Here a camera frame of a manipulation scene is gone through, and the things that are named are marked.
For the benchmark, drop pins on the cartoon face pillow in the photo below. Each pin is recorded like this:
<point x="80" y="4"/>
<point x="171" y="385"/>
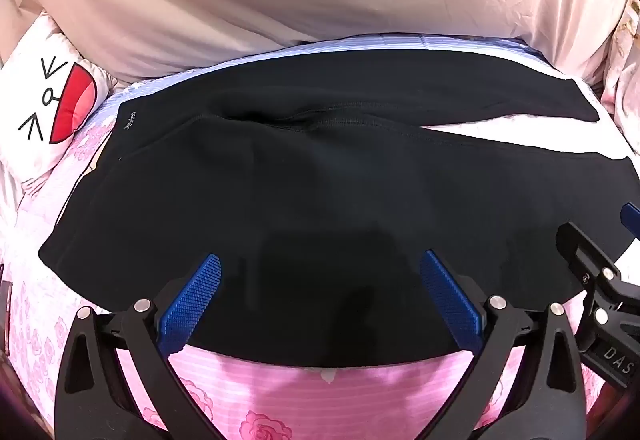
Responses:
<point x="30" y="85"/>

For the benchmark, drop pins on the black pants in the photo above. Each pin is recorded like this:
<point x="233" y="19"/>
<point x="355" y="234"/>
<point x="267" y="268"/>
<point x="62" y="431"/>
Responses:
<point x="300" y="195"/>

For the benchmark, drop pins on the pink floral bed sheet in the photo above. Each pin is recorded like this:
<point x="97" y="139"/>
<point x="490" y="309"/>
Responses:
<point x="310" y="400"/>

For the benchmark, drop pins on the white wrinkled cloth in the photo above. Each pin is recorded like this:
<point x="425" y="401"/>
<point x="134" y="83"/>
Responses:
<point x="12" y="200"/>

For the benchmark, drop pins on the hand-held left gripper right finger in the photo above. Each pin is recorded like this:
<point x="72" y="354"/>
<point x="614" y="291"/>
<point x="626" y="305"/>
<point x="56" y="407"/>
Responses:
<point x="450" y="300"/>

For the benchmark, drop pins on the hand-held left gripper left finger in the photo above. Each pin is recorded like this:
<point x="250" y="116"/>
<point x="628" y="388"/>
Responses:
<point x="192" y="305"/>

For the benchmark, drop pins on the cream patterned cloth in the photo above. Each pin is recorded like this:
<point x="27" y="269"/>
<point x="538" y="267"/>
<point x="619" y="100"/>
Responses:
<point x="625" y="70"/>

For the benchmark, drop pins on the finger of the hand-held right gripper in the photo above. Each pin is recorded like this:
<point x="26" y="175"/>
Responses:
<point x="632" y="216"/>
<point x="590" y="252"/>

